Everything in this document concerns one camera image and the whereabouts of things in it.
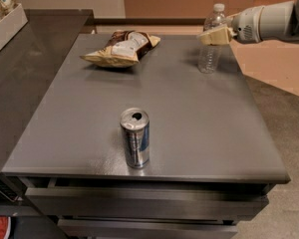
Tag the lower steel drawer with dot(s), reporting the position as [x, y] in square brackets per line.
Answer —
[144, 230]

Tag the silver blue energy drink can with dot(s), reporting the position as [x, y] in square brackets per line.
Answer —
[135, 126]

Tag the red object under counter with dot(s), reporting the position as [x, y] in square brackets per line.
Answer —
[5, 227]

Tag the upper steel drawer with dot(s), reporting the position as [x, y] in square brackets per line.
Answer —
[151, 200]

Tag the steel drawer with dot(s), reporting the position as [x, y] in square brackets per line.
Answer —
[151, 200]
[144, 230]

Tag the brown white chip bag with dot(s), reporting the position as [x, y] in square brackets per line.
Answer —
[123, 50]

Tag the clear plastic water bottle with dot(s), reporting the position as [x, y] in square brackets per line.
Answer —
[209, 55]

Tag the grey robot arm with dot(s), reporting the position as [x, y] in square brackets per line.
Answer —
[278, 21]

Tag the white snack box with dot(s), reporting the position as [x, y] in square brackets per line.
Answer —
[11, 24]

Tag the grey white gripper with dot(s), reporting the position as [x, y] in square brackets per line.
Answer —
[245, 24]

